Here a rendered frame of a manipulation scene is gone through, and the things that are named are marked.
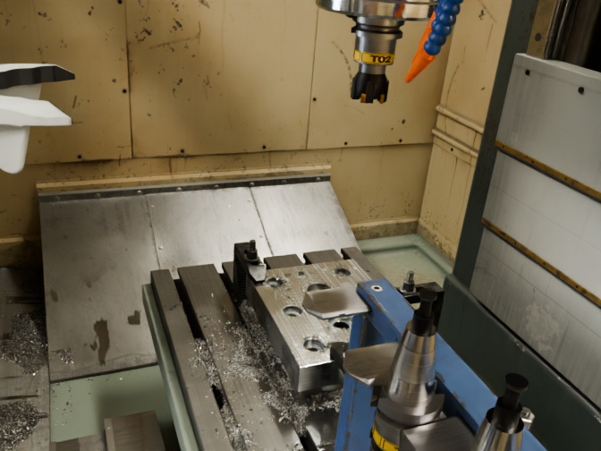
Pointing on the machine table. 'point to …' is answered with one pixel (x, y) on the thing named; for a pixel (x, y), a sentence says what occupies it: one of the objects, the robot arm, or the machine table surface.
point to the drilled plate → (272, 318)
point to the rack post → (357, 395)
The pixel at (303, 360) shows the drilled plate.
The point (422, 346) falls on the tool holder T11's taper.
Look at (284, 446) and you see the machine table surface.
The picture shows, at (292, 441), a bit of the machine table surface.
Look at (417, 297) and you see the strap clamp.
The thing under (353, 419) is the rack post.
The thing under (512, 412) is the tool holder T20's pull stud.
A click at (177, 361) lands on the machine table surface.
